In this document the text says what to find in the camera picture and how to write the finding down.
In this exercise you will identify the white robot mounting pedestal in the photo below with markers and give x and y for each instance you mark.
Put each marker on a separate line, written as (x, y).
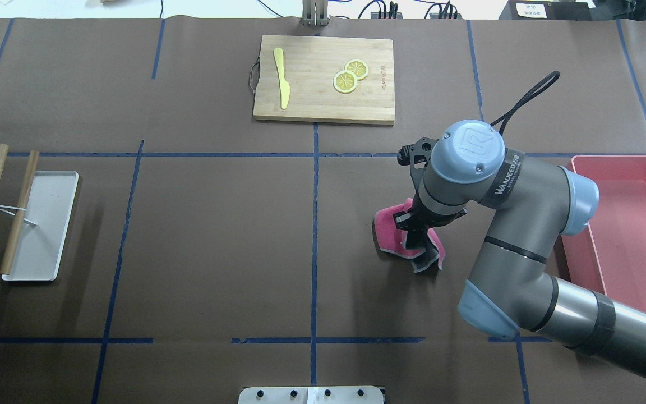
(313, 394)

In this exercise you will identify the yellow plastic knife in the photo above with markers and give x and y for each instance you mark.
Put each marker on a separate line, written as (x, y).
(284, 85)

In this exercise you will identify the white towel rack stand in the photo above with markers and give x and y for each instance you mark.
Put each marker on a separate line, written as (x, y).
(40, 222)

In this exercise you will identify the aluminium frame post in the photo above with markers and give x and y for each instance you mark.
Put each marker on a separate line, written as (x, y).
(315, 13)

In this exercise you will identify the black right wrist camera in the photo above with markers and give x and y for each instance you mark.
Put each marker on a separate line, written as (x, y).
(416, 157)

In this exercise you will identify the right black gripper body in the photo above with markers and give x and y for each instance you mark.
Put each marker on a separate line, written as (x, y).
(416, 224)

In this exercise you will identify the pink microfibre cloth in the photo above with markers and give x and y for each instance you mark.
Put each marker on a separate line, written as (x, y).
(390, 239)

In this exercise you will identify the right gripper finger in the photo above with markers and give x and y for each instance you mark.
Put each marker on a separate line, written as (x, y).
(416, 239)
(404, 221)

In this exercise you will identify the pink plastic bin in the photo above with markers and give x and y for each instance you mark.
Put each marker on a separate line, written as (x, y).
(610, 255)

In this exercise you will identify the bamboo cutting board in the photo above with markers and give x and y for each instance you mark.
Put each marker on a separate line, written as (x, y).
(310, 65)

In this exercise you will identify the lemon slice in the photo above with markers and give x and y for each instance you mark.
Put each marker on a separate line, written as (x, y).
(358, 68)
(345, 82)

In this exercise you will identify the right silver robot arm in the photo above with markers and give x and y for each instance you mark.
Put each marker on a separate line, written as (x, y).
(534, 203)

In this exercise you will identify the front lemon slice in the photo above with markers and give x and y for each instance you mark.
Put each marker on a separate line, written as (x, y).
(345, 82)

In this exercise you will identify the rear lemon slice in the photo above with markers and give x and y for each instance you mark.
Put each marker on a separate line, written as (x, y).
(358, 68)

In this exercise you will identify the black box with label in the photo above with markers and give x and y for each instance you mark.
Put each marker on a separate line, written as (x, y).
(546, 10)

